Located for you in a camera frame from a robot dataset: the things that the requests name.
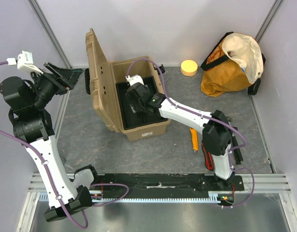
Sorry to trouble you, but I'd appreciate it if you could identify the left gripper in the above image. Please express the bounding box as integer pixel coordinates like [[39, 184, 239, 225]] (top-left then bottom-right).
[[31, 61, 83, 108]]

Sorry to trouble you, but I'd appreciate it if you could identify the black tool box tray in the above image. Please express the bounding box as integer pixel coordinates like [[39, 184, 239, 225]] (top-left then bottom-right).
[[115, 81, 167, 131]]

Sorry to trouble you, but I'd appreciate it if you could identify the tan plastic tool box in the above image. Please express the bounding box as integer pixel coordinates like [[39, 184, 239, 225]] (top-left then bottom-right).
[[85, 29, 170, 141]]

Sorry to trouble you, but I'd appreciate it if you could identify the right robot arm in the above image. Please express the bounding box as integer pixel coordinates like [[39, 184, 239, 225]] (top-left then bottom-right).
[[126, 82, 235, 190]]

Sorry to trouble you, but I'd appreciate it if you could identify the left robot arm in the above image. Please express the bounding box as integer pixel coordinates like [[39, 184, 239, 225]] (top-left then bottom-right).
[[0, 62, 100, 229]]

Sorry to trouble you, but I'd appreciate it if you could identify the yellow round sponge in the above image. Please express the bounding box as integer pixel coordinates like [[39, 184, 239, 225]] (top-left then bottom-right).
[[180, 59, 198, 76]]

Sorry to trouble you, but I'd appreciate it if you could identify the yellow utility knife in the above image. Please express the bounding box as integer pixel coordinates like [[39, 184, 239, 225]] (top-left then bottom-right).
[[189, 128, 198, 153]]

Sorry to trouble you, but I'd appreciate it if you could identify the red and black utility knife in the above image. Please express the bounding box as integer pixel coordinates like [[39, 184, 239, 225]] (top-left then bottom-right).
[[201, 143, 214, 171]]

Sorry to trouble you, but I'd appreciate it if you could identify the yellow and cream tote bag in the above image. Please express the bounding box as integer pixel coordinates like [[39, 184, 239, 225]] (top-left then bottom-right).
[[200, 31, 266, 97]]

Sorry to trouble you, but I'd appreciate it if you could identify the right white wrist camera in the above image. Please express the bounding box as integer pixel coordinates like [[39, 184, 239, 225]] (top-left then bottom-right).
[[126, 75, 144, 86]]

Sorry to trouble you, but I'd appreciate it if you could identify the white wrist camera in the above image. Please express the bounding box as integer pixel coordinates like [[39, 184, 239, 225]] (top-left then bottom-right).
[[6, 50, 43, 74], [126, 75, 144, 86]]

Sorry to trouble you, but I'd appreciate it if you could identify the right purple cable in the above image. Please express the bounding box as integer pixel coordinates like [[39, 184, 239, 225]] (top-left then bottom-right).
[[127, 57, 255, 209]]

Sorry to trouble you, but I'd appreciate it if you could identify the purple cable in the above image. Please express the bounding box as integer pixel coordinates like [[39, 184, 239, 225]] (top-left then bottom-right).
[[0, 60, 129, 229], [127, 57, 255, 209]]

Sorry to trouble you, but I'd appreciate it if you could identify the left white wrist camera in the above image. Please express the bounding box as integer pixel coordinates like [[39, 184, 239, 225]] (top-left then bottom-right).
[[6, 50, 43, 74]]

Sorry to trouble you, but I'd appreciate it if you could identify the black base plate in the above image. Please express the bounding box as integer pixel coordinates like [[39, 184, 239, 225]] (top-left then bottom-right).
[[93, 174, 244, 198]]

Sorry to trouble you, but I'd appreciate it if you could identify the slotted cable duct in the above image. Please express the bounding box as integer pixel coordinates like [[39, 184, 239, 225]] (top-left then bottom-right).
[[38, 192, 236, 202]]

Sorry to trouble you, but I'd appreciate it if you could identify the black handled hammer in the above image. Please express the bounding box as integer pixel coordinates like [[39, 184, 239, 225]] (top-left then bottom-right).
[[226, 116, 243, 165]]

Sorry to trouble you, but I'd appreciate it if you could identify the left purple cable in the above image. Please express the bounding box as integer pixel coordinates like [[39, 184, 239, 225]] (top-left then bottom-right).
[[0, 60, 129, 229]]

